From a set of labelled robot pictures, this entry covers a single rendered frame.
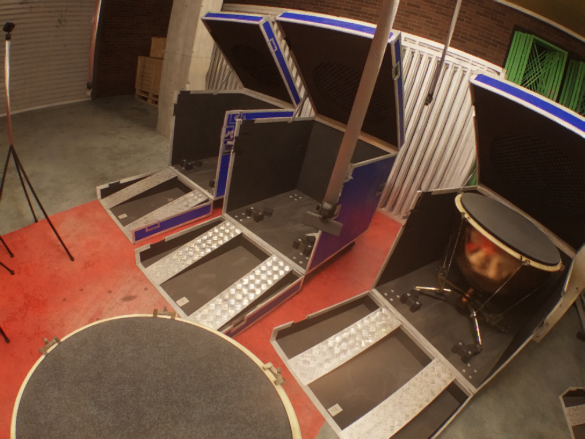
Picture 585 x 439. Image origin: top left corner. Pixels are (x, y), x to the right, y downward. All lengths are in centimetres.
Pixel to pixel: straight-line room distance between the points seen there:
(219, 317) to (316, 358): 62
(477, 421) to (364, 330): 100
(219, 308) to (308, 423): 85
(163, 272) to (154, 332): 131
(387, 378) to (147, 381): 149
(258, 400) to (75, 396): 45
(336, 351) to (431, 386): 61
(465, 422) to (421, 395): 43
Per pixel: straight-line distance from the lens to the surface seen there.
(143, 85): 687
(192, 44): 419
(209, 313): 192
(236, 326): 181
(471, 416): 224
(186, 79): 423
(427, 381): 197
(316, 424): 171
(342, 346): 191
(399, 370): 206
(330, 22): 205
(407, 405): 186
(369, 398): 187
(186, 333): 88
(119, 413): 78
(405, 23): 494
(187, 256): 223
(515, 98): 179
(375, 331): 202
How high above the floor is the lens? 152
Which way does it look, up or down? 30 degrees down
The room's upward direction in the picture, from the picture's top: 15 degrees clockwise
